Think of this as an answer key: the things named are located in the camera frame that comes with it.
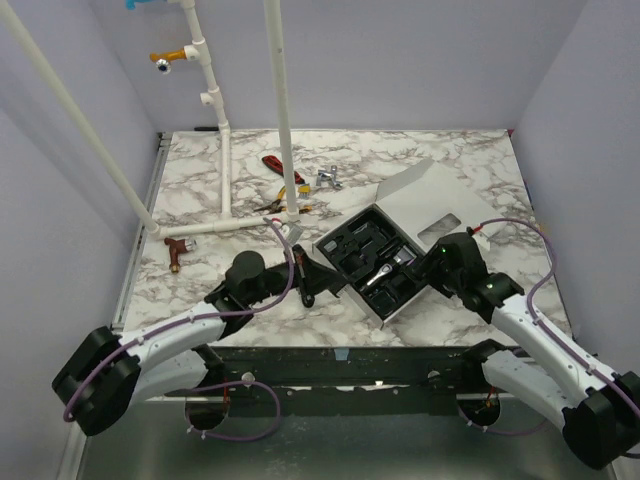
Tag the orange faucet on pipe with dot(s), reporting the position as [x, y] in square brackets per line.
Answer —
[163, 61]

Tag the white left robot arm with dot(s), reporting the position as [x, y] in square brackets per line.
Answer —
[97, 383]

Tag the white PVC pipe frame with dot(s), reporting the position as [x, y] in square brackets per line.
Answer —
[198, 51]

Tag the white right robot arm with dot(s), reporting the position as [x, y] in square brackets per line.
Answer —
[594, 407]

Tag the chrome faucet fitting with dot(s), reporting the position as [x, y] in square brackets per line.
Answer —
[328, 176]

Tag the small oil bottle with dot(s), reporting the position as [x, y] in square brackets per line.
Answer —
[330, 246]

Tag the yellow wire brush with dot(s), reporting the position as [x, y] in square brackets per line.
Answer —
[304, 190]

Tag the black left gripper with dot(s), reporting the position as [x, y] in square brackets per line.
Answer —
[311, 278]

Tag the red black utility knife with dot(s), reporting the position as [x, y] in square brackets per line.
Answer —
[276, 166]

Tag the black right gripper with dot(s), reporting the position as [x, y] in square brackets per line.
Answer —
[422, 263]

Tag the brown garden faucet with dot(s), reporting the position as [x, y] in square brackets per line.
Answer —
[178, 247]

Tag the yellow handled pliers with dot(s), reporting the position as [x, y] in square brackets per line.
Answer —
[276, 206]

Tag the white hair clipper kit box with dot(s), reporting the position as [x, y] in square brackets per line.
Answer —
[410, 212]

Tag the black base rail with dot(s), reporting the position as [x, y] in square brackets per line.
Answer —
[342, 381]

